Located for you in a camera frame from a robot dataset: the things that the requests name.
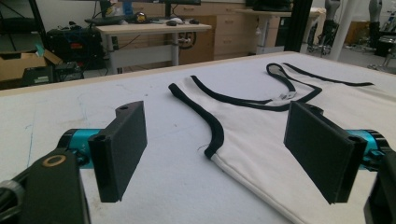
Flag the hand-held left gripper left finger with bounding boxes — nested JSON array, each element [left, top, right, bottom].
[[88, 100, 149, 203]]

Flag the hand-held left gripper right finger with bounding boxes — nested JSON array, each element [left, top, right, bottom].
[[283, 101, 369, 205]]

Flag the white tank top black trim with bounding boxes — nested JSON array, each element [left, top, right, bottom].
[[168, 62, 396, 224]]

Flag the white foam mat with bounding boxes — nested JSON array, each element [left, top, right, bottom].
[[0, 51, 396, 224]]

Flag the black computer tower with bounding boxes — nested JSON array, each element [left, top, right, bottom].
[[46, 26, 106, 71]]

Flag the white metal stand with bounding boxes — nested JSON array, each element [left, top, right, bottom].
[[327, 0, 360, 62]]

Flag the light wooden desk white legs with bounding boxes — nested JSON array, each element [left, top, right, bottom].
[[95, 22, 213, 76]]

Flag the open cardboard box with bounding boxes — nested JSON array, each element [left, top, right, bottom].
[[0, 49, 64, 83]]

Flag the black monitor stand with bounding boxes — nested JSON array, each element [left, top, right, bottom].
[[84, 0, 126, 26]]

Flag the light wooden drawer cabinet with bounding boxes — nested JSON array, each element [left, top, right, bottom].
[[118, 2, 261, 63]]

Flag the black metal frame post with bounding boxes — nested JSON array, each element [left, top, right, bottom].
[[284, 0, 314, 53]]

